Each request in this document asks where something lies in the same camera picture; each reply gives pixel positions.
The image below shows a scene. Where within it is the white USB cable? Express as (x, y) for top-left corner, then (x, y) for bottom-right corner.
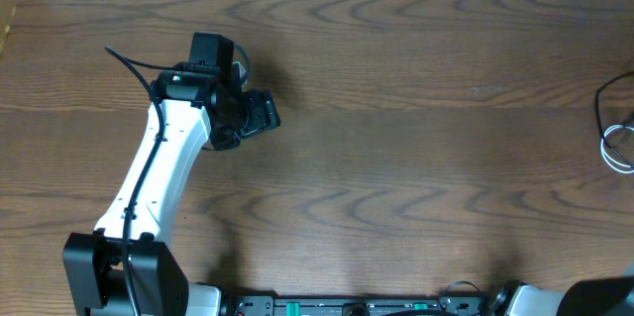
(599, 123), (634, 175)

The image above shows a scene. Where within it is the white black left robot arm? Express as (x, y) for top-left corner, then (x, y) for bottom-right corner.
(62, 32), (280, 315)

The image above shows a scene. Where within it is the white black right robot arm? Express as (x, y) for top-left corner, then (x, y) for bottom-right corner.
(482, 265), (633, 316)

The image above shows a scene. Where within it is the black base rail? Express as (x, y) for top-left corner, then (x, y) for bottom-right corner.
(187, 280), (496, 316)

